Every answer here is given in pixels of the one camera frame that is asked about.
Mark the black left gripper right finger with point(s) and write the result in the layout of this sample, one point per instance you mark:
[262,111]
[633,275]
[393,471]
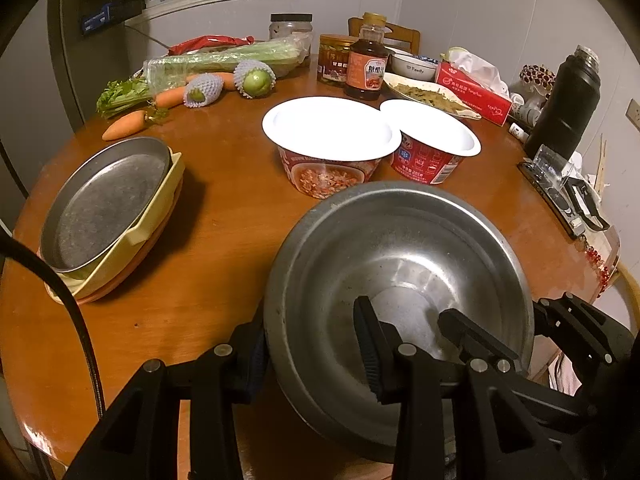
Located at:
[401,373]

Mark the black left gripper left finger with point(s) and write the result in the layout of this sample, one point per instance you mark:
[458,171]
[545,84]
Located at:
[137,438]

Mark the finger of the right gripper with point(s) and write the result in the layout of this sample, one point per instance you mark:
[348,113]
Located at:
[593,341]
[473,342]

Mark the stainless steel bowl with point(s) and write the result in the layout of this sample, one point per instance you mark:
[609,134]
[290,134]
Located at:
[414,251]

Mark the yellow plastic plate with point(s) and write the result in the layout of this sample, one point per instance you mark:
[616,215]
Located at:
[125,239]

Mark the round metal plate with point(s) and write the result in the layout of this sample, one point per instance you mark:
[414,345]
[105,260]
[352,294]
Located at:
[100,201]

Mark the black thermos flask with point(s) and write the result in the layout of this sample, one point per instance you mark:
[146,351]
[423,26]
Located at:
[573,99]

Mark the red tissue box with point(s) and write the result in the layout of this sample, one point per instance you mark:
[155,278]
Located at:
[476,82]

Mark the instant noodle cup white lid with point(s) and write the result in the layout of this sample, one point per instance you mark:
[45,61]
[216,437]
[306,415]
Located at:
[327,144]

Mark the white dish with food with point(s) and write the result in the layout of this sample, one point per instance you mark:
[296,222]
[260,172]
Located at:
[431,94]

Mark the white ceramic bowl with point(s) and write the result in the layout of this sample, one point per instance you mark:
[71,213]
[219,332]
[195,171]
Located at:
[414,66]

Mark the dark soy sauce bottle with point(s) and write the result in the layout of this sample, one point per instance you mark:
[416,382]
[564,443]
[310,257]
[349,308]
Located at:
[367,59]

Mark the brown sauce jar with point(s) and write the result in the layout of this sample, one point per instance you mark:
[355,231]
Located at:
[333,57]

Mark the wooden chair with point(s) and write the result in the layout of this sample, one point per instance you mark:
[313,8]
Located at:
[409,37]

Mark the large carrot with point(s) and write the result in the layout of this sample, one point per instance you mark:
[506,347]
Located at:
[133,123]

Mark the celery bunch in bag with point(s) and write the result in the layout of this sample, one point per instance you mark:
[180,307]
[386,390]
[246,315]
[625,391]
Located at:
[282,55]

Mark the glass jar black lid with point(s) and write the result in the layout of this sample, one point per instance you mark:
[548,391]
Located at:
[285,24]

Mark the green fruit in foam net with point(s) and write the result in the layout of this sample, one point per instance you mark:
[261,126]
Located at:
[203,90]

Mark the red snack bag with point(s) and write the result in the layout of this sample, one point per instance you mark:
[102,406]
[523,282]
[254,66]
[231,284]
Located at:
[209,42]

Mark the grey refrigerator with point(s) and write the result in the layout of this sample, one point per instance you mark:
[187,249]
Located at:
[51,76]

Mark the blue box on sill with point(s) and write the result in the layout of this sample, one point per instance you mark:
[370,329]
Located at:
[97,20]

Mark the smartphone with ring holder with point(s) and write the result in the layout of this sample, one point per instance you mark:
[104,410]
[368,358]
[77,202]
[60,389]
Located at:
[557,202]

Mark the black clip frame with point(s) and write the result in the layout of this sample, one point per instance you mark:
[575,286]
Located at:
[585,205]

